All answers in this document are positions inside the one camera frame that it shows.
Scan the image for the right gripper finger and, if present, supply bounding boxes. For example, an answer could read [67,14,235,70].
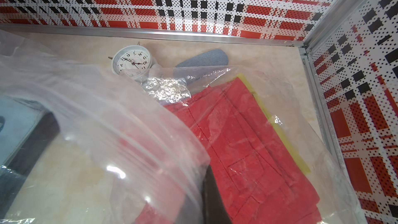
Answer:
[202,166,232,224]

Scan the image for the red garment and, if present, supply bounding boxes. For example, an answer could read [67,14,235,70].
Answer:
[133,77,322,224]

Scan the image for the clear plastic vacuum bag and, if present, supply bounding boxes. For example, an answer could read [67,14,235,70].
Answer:
[1,31,366,224]

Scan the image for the light blue garment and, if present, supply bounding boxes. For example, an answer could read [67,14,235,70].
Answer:
[1,95,48,165]

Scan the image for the dark grey trousers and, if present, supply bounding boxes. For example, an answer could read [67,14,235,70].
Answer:
[1,113,60,219]

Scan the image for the blue glasses case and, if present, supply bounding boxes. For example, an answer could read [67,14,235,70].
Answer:
[173,49,229,79]

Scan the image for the white alarm clock on table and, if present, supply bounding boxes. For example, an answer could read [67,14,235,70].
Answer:
[108,43,157,82]

